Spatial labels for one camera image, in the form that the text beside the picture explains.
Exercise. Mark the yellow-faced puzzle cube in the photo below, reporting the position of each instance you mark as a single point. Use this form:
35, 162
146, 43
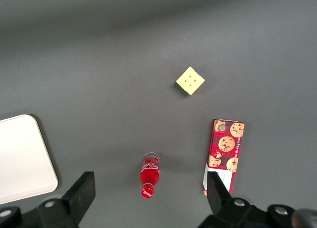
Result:
190, 80

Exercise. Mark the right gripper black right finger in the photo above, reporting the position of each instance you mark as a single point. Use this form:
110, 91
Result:
218, 198

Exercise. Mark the red soda can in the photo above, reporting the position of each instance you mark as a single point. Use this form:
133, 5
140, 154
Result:
149, 174

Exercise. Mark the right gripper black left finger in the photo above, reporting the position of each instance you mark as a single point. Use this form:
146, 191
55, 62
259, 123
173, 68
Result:
79, 198

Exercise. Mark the red plaid cookie box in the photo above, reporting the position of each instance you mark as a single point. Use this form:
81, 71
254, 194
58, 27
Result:
225, 144

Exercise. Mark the white rectangular plastic tray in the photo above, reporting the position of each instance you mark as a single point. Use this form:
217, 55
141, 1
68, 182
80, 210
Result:
22, 156

